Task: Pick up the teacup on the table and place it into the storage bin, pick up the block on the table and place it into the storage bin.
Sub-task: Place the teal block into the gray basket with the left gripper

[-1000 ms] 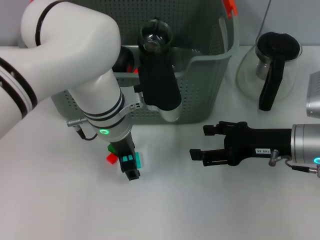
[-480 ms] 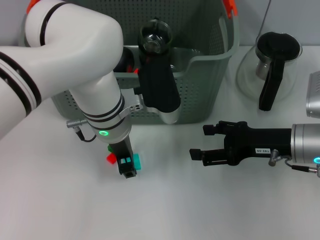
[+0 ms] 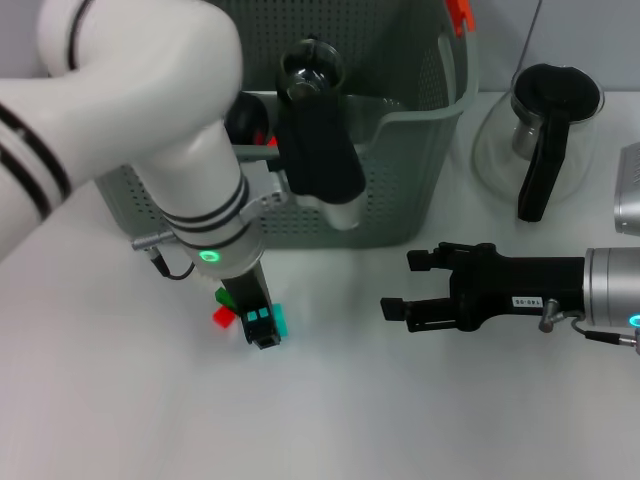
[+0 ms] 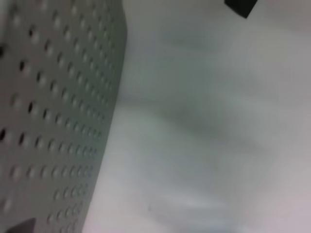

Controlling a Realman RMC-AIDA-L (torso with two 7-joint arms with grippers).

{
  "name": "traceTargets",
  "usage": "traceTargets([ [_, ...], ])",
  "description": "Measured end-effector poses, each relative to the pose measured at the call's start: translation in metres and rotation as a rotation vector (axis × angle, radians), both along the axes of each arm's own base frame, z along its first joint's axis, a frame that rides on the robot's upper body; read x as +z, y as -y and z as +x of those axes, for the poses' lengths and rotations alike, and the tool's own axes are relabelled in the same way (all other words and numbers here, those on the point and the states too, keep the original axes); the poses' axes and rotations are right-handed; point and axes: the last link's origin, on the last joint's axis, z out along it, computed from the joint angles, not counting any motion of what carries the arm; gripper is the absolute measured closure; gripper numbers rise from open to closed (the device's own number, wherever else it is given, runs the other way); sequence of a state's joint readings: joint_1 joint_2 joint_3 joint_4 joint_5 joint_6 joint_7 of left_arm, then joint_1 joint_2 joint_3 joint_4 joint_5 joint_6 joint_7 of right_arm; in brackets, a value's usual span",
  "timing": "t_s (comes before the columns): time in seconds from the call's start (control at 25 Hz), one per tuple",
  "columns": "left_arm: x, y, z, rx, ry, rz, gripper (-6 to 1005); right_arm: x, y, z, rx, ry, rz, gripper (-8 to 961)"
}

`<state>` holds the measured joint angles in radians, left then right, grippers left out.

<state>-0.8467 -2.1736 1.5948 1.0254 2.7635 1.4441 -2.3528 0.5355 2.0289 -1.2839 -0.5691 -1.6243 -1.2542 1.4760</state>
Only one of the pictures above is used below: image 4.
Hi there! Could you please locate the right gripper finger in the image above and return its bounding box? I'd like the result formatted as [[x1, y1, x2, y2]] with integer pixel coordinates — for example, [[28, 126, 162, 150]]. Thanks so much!
[[223, 0, 259, 19]]

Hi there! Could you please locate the grey-green perforated storage basket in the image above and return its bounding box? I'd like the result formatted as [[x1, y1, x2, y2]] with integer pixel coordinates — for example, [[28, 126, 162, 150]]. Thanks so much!
[[0, 0, 129, 233]]

